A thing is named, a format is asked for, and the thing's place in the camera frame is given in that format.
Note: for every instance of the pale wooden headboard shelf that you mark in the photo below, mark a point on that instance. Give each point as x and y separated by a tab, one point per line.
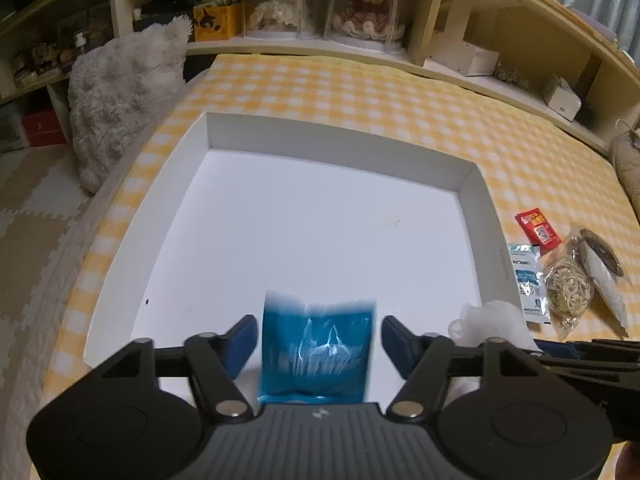
530	20

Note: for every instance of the yellow checkered bed sheet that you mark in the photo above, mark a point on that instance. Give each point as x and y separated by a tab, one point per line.
350	90

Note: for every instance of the brown trinkets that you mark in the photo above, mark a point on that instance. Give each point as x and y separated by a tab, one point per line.
512	76

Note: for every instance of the red sachet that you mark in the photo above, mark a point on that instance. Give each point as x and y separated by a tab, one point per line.
539	227

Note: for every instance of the clear case with pink doll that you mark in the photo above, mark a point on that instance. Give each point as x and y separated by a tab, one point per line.
367	10

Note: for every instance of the small white box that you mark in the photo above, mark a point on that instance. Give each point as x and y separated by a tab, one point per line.
470	60

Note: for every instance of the pale wooden box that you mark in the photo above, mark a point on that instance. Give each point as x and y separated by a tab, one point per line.
480	15

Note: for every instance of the blue and white packet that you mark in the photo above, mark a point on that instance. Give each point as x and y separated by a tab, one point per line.
527	280

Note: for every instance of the white plastic bag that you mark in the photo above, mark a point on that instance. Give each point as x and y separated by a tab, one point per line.
492	320

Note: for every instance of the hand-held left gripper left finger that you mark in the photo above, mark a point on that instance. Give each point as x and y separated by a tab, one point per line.
242	346

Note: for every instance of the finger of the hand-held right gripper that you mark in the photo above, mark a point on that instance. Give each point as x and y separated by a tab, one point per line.
557	348
600	372

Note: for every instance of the red box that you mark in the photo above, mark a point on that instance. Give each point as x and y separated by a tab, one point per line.
44	129

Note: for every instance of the yellow printed box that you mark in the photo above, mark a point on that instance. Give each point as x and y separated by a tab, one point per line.
217	22

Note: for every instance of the white tissue box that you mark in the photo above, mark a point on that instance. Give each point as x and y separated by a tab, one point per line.
562	97

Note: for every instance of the clear case with cream doll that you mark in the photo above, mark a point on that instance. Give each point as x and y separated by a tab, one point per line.
280	5

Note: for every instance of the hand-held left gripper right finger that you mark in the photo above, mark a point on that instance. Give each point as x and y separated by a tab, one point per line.
397	347

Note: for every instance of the blue plastic packet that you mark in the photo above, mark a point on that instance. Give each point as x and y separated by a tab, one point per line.
315	355

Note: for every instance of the clear bag with dark rings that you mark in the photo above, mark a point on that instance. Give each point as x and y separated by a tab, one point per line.
605	270

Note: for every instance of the white cardboard box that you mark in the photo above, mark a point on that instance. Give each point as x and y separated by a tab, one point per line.
310	240

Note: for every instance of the row of small jars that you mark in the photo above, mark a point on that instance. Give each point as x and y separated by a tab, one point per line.
60	50

